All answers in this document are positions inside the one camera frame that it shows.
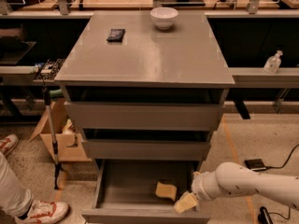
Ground grey top drawer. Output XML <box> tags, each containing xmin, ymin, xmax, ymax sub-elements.
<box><xmin>64</xmin><ymin>102</ymin><xmax>222</xmax><ymax>131</ymax></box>

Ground patterned tray on shelf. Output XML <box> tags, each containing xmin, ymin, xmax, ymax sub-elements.
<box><xmin>35</xmin><ymin>59</ymin><xmax>64</xmax><ymax>81</ymax></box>

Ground white bowl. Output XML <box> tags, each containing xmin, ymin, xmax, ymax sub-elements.
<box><xmin>150</xmin><ymin>7</ymin><xmax>178</xmax><ymax>30</ymax></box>

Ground grey drawer cabinet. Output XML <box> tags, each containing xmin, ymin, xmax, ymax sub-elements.
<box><xmin>54</xmin><ymin>10</ymin><xmax>235</xmax><ymax>224</ymax></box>

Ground grey grabber pole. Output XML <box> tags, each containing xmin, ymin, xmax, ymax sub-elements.
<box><xmin>42</xmin><ymin>86</ymin><xmax>63</xmax><ymax>189</ymax></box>

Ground beige trouser leg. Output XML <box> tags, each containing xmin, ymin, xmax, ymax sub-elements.
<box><xmin>0</xmin><ymin>153</ymin><xmax>33</xmax><ymax>217</ymax></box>

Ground grey open bottom drawer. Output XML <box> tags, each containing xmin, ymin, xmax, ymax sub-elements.
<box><xmin>82</xmin><ymin>160</ymin><xmax>209</xmax><ymax>224</ymax></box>

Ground cardboard box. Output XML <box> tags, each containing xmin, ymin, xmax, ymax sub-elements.
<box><xmin>30</xmin><ymin>98</ymin><xmax>91</xmax><ymax>162</ymax></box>

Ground clear sanitizer bottle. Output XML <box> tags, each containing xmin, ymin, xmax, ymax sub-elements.
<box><xmin>263</xmin><ymin>50</ymin><xmax>283</xmax><ymax>74</ymax></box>

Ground white red right sneaker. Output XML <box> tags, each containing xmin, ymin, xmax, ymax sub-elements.
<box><xmin>15</xmin><ymin>200</ymin><xmax>69</xmax><ymax>224</ymax></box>

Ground black foot pedal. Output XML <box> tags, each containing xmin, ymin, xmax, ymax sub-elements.
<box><xmin>245</xmin><ymin>159</ymin><xmax>266</xmax><ymax>172</ymax></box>

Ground grey middle drawer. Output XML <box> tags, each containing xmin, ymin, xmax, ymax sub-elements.
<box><xmin>81</xmin><ymin>140</ymin><xmax>211</xmax><ymax>161</ymax></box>

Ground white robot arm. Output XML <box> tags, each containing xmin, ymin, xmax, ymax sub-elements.
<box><xmin>174</xmin><ymin>162</ymin><xmax>299</xmax><ymax>214</ymax></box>

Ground black device on floor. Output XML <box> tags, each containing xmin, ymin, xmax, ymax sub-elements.
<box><xmin>258</xmin><ymin>206</ymin><xmax>273</xmax><ymax>224</ymax></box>

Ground white red sneaker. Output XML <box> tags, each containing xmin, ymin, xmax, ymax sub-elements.
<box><xmin>0</xmin><ymin>134</ymin><xmax>19</xmax><ymax>157</ymax></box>
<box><xmin>15</xmin><ymin>200</ymin><xmax>69</xmax><ymax>224</ymax></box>

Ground yellow sponge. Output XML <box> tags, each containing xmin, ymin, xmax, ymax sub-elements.
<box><xmin>155</xmin><ymin>182</ymin><xmax>177</xmax><ymax>201</ymax></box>

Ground white red left sneaker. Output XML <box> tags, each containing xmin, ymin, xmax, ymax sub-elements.
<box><xmin>0</xmin><ymin>134</ymin><xmax>19</xmax><ymax>157</ymax></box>

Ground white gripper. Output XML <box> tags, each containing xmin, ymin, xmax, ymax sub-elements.
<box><xmin>174</xmin><ymin>171</ymin><xmax>219</xmax><ymax>214</ymax></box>

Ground black pedal cable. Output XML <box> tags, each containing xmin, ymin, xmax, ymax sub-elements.
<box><xmin>264</xmin><ymin>143</ymin><xmax>299</xmax><ymax>170</ymax></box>

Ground dark blue packet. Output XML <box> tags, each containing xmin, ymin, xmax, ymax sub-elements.
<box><xmin>107</xmin><ymin>29</ymin><xmax>125</xmax><ymax>42</ymax></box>

